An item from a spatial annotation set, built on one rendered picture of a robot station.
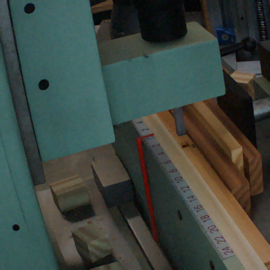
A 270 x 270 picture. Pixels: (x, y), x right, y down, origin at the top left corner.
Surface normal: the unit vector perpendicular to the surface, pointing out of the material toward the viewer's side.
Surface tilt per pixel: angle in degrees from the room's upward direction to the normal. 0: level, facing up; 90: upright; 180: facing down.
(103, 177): 0
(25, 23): 90
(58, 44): 90
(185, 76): 90
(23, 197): 90
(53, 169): 0
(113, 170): 0
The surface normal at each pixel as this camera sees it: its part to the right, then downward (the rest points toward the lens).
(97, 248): 0.59, 0.30
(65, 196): 0.37, 0.40
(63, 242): -0.16, -0.87
